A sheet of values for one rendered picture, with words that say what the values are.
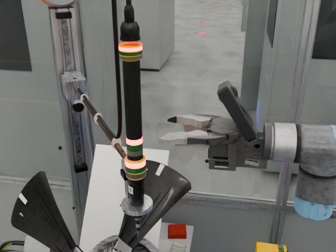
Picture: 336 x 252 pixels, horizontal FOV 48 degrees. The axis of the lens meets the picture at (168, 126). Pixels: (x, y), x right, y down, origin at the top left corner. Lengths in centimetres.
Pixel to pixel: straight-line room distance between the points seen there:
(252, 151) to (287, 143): 7
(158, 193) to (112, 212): 32
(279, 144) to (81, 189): 108
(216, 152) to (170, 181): 28
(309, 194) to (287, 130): 14
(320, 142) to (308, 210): 15
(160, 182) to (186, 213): 75
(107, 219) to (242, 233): 72
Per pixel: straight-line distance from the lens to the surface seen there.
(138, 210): 83
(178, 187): 97
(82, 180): 161
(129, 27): 68
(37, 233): 116
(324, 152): 73
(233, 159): 73
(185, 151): 71
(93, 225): 130
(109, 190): 129
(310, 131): 73
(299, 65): 143
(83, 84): 132
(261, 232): 178
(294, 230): 178
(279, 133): 72
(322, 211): 80
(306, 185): 77
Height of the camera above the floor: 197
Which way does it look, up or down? 25 degrees down
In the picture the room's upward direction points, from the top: straight up
